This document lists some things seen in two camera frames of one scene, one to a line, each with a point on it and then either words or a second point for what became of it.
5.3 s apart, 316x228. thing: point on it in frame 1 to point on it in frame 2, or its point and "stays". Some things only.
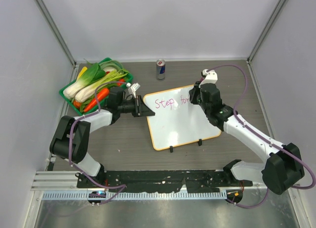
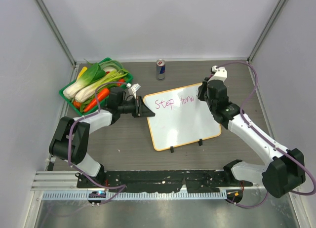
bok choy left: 93,73 stays
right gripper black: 193,93 to 202,89
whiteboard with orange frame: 177,121 stays
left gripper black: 140,109 stays
